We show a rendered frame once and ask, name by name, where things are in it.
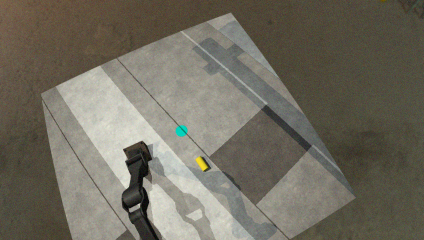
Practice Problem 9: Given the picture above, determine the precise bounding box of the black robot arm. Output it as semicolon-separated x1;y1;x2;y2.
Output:
121;147;159;240

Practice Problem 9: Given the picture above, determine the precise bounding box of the cyan circle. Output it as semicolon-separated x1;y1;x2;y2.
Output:
175;125;188;137

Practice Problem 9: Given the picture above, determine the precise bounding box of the yellow cylinder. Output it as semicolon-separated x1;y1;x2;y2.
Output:
195;156;209;172

